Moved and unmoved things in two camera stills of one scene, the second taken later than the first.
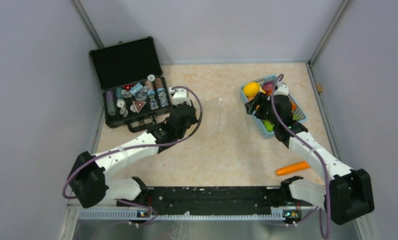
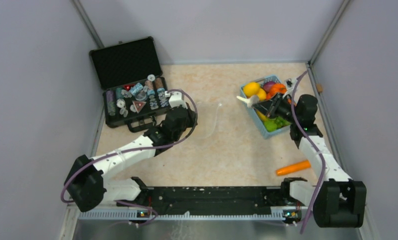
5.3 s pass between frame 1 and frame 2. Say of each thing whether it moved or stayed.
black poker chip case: stayed
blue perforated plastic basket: stayed
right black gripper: moved
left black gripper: stayed
